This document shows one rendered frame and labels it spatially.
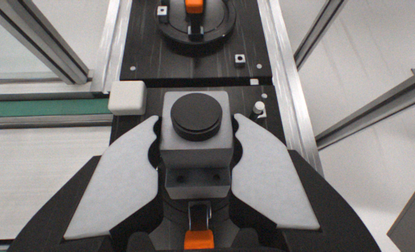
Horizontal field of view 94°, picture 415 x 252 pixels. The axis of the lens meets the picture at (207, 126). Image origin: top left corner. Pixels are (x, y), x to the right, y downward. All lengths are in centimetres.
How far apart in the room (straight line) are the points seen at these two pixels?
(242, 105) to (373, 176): 30
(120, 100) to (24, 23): 12
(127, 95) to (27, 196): 21
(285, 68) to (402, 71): 36
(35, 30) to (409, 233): 44
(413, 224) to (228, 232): 18
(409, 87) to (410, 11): 59
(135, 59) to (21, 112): 19
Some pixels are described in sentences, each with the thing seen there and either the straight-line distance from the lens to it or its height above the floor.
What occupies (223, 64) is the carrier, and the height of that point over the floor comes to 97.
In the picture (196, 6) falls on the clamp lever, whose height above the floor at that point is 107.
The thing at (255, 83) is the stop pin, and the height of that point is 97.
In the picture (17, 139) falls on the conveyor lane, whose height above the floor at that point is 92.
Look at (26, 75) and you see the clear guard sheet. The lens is 42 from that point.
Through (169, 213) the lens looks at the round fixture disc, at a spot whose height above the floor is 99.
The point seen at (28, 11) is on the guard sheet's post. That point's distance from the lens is 31.
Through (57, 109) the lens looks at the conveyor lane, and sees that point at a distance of 38.
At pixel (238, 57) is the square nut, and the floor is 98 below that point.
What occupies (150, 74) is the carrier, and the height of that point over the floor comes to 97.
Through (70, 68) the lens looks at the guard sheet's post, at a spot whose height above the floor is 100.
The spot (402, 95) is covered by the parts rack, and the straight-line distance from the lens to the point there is 26.
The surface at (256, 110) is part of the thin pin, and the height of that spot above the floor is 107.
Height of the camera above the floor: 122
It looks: 68 degrees down
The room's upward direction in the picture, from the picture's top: 3 degrees clockwise
